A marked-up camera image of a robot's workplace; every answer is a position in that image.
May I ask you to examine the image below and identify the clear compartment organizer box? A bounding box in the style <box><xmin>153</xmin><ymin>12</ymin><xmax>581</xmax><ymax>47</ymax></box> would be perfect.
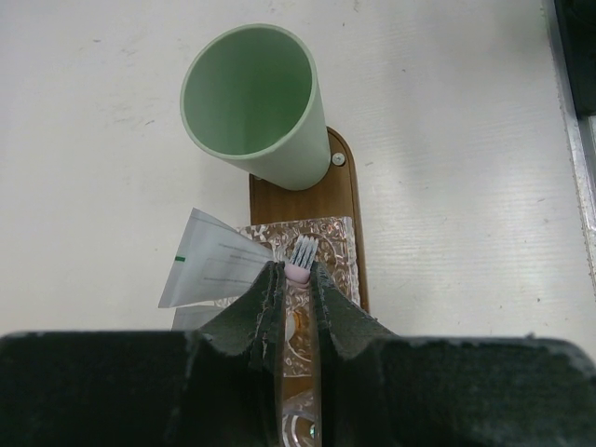
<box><xmin>211</xmin><ymin>214</ymin><xmax>362</xmax><ymax>447</ymax></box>

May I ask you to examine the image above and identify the clear plastic cup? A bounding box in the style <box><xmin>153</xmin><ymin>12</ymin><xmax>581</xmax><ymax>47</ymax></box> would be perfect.
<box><xmin>281</xmin><ymin>411</ymin><xmax>320</xmax><ymax>447</ymax></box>

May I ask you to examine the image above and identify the pale green cup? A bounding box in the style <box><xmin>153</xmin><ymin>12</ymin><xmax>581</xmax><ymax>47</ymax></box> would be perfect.
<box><xmin>180</xmin><ymin>24</ymin><xmax>332</xmax><ymax>191</ymax></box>

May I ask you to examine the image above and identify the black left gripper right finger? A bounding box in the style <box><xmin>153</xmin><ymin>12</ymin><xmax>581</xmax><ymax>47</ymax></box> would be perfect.
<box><xmin>311</xmin><ymin>264</ymin><xmax>595</xmax><ymax>446</ymax></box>

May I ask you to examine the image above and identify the oval wooden tray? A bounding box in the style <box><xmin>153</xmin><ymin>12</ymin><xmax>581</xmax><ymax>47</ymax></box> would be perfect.
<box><xmin>249</xmin><ymin>126</ymin><xmax>370</xmax><ymax>447</ymax></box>

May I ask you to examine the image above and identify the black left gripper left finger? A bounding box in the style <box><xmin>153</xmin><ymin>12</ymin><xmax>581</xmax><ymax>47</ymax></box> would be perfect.
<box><xmin>1</xmin><ymin>262</ymin><xmax>285</xmax><ymax>446</ymax></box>

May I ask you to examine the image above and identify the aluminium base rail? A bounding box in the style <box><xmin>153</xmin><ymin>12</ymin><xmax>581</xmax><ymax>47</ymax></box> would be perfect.
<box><xmin>542</xmin><ymin>1</ymin><xmax>595</xmax><ymax>286</ymax></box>

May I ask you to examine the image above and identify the white toothpaste tube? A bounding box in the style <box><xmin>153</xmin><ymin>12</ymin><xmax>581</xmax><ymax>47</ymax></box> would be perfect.
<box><xmin>171</xmin><ymin>305</ymin><xmax>224</xmax><ymax>331</ymax></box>
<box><xmin>158</xmin><ymin>209</ymin><xmax>274</xmax><ymax>308</ymax></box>

